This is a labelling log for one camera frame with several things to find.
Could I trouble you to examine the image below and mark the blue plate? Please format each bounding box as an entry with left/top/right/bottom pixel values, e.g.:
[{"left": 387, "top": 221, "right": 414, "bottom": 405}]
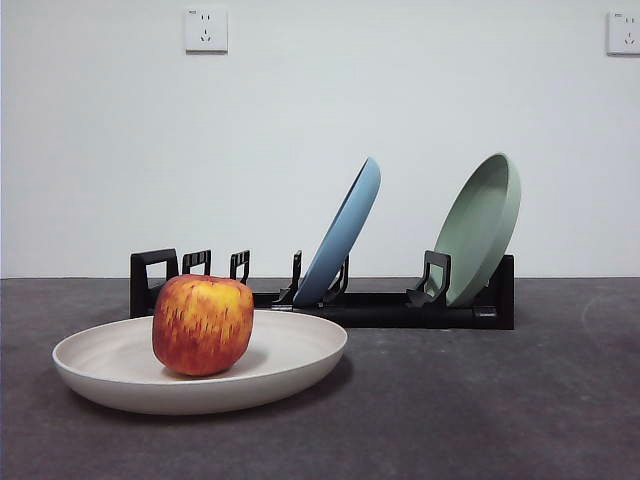
[{"left": 293, "top": 156, "right": 383, "bottom": 307}]

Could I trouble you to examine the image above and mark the pale cream-yellow plate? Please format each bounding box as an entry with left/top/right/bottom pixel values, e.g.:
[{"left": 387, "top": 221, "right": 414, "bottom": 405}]
[{"left": 51, "top": 308, "right": 349, "bottom": 416}]

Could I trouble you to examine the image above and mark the green plate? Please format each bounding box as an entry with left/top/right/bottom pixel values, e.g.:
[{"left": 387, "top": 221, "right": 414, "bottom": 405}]
[{"left": 432, "top": 152, "right": 523, "bottom": 308}]

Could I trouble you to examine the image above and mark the black plate rack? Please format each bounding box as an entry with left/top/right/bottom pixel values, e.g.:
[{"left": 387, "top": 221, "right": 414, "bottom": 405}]
[{"left": 129, "top": 248, "right": 516, "bottom": 331}]

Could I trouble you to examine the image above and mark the red-yellow apple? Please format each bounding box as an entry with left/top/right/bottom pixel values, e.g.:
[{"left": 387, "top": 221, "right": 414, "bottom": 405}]
[{"left": 152, "top": 273, "right": 255, "bottom": 378}]

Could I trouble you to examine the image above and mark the white wall socket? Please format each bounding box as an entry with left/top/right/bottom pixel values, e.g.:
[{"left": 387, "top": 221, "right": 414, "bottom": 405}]
[
  {"left": 606, "top": 9, "right": 640, "bottom": 57},
  {"left": 184, "top": 7, "right": 230, "bottom": 55}
]

